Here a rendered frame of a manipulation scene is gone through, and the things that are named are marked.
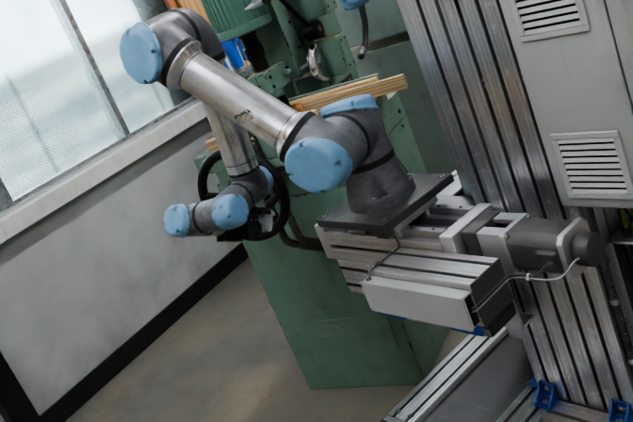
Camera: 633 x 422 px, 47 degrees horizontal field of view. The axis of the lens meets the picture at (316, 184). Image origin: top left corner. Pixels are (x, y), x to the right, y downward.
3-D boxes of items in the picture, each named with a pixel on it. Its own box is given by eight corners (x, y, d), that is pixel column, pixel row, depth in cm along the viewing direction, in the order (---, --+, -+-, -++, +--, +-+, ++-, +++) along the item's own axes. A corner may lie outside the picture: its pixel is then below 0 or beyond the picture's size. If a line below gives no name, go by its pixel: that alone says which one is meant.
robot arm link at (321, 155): (380, 133, 145) (162, -2, 155) (348, 165, 133) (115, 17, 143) (358, 177, 152) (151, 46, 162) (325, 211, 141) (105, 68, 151)
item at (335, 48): (324, 79, 234) (311, 44, 231) (332, 73, 240) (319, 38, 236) (350, 72, 229) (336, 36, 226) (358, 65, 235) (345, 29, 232)
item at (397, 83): (249, 131, 235) (244, 120, 234) (251, 129, 237) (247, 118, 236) (406, 89, 207) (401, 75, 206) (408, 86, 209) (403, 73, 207)
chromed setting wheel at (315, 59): (315, 89, 228) (300, 51, 224) (330, 75, 238) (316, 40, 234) (323, 86, 226) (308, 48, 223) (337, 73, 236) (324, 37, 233)
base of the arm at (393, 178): (430, 180, 157) (414, 138, 154) (383, 215, 149) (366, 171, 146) (381, 180, 169) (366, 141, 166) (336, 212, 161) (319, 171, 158)
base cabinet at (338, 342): (307, 390, 254) (224, 211, 233) (365, 297, 301) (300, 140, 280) (427, 385, 231) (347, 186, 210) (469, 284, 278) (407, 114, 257)
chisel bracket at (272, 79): (256, 105, 225) (245, 79, 222) (276, 89, 236) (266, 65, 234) (276, 99, 221) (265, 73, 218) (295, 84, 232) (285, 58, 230)
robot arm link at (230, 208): (249, 179, 167) (214, 187, 173) (221, 202, 158) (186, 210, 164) (263, 209, 169) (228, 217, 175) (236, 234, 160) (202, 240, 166)
